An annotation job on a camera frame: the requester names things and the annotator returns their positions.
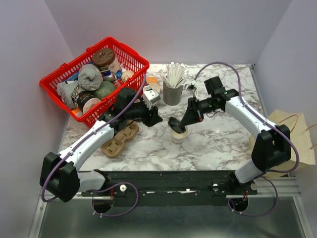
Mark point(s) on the red plastic basket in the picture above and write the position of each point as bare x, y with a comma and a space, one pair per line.
127, 60

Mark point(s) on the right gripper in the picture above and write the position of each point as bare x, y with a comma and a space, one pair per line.
194, 113

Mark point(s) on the white crumpled paper wrapper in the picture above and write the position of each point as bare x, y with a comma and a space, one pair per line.
65, 90

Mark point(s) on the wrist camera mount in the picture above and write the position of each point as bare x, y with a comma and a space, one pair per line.
150, 96
191, 87

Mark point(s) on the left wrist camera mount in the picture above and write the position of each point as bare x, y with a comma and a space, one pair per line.
150, 96

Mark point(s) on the brown paper bag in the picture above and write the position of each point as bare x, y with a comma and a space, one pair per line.
300, 137

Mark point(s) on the brown lidded ice cream tub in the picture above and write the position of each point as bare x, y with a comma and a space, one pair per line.
103, 57

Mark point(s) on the orange sponge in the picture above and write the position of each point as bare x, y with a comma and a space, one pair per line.
151, 80

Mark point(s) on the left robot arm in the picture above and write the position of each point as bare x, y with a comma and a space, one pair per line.
60, 172

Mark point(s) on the white paper cup stack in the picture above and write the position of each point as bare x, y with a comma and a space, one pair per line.
155, 86

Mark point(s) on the black coffee cup lid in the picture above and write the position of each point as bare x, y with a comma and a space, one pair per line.
174, 124

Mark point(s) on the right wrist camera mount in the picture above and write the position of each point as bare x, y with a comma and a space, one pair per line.
191, 87

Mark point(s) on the white paper straws bundle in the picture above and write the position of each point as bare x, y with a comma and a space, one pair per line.
174, 75

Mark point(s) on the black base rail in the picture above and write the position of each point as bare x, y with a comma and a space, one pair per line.
171, 188

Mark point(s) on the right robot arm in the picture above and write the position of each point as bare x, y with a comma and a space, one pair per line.
271, 147

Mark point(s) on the grey crumpled paper bag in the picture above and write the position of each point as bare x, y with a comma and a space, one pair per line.
89, 77

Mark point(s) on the grey straw holder cup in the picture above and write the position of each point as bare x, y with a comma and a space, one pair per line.
172, 96

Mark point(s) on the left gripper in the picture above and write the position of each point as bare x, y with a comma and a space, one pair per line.
150, 121

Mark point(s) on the green avocado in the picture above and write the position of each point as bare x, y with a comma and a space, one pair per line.
105, 89

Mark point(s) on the cardboard cup carrier tray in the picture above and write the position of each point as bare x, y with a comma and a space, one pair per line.
115, 146

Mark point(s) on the black printed paper cup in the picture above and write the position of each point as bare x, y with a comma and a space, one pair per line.
85, 100

